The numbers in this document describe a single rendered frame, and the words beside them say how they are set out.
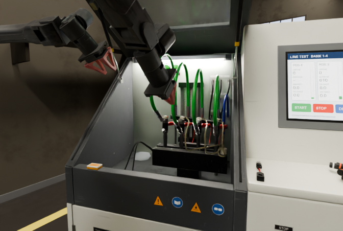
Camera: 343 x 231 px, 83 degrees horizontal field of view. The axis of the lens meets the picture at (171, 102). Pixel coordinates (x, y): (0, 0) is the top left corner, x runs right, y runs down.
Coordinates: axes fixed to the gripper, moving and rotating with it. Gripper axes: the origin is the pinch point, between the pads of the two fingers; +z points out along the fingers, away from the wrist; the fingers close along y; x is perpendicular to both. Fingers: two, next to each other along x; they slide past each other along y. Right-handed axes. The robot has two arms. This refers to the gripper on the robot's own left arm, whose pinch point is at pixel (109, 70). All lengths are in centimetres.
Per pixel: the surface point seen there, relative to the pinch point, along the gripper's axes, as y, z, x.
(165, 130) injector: -2.9, 37.3, 1.9
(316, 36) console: -71, 34, -32
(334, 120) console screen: -68, 54, -3
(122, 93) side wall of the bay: 26.4, 27.4, -22.3
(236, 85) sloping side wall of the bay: -36, 40, -19
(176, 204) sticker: -13, 39, 33
